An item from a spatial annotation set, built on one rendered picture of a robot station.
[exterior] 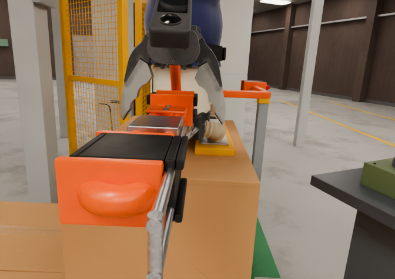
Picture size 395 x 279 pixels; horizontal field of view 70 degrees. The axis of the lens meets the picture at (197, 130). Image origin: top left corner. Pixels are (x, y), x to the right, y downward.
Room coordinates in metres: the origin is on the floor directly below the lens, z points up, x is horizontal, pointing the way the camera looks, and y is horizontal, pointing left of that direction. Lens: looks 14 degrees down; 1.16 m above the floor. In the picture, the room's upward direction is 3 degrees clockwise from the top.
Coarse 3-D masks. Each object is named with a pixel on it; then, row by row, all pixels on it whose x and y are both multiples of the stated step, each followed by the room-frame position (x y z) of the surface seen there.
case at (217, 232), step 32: (192, 160) 0.61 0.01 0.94; (224, 160) 0.61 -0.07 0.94; (192, 192) 0.50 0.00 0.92; (224, 192) 0.50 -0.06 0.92; (256, 192) 0.50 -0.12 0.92; (64, 224) 0.51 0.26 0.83; (192, 224) 0.50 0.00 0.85; (224, 224) 0.50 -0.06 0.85; (64, 256) 0.51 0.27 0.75; (96, 256) 0.51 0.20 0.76; (128, 256) 0.51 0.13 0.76; (192, 256) 0.50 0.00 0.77; (224, 256) 0.50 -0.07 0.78
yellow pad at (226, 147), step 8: (224, 136) 0.74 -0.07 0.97; (200, 144) 0.67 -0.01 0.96; (208, 144) 0.67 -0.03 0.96; (216, 144) 0.67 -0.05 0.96; (224, 144) 0.67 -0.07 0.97; (232, 144) 0.69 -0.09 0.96; (200, 152) 0.65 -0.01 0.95; (208, 152) 0.65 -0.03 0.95; (216, 152) 0.65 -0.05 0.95; (224, 152) 0.65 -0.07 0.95; (232, 152) 0.65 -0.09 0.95
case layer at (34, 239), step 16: (0, 208) 1.03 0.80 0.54; (16, 208) 1.04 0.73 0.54; (32, 208) 1.05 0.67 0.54; (48, 208) 1.05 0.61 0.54; (0, 224) 0.92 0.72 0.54; (16, 224) 0.93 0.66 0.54; (32, 224) 0.93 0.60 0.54; (48, 224) 0.93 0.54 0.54; (0, 240) 0.83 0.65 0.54; (16, 240) 0.83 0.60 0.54; (32, 240) 0.84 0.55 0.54; (48, 240) 0.84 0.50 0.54; (0, 256) 0.75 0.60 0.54; (16, 256) 0.76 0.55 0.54; (32, 256) 0.76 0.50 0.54; (48, 256) 0.76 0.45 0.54; (0, 272) 0.69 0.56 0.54; (16, 272) 0.69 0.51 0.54; (32, 272) 0.69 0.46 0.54; (48, 272) 0.70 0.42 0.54; (64, 272) 0.70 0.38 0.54
